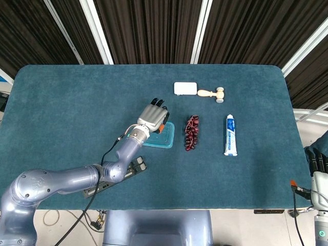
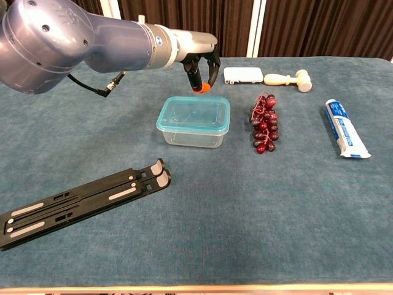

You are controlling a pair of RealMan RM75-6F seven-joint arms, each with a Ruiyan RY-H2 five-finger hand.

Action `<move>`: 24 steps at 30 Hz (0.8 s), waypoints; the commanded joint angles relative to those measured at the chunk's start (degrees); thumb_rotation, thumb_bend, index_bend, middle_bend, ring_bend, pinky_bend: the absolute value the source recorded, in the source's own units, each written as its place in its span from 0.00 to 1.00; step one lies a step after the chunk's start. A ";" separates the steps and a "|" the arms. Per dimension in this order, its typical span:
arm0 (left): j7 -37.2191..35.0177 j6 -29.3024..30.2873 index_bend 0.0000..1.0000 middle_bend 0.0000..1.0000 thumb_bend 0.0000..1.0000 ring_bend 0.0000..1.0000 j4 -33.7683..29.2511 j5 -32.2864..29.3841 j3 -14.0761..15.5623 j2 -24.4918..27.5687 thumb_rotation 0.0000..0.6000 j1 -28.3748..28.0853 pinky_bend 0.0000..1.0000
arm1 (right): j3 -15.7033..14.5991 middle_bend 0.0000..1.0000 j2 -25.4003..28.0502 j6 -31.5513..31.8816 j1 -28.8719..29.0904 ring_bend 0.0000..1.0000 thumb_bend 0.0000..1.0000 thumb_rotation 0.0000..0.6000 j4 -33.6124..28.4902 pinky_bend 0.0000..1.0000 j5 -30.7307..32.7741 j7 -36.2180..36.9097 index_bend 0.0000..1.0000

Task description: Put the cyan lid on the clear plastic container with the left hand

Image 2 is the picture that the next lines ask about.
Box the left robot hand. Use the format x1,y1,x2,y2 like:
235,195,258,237
176,29,222,93

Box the translucent blue plastic container lid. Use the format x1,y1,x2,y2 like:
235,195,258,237
156,96,231,136

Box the white rectangular plastic box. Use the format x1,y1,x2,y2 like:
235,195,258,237
223,66,265,85

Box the clear plastic food container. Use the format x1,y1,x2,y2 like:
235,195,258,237
159,127,228,149

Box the red grape bunch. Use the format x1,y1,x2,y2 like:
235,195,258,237
249,91,279,155

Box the small wooden mallet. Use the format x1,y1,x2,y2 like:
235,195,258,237
263,69,313,93

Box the dark brown curtain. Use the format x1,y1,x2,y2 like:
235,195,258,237
70,0,393,61

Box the teal table cloth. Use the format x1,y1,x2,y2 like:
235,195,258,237
0,57,393,288

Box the white blue toothpaste tube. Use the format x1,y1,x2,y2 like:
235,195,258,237
324,98,372,159

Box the black folding laptop stand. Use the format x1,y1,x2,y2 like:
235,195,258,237
0,158,172,251

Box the left hand black cable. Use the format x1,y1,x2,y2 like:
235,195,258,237
67,71,126,98

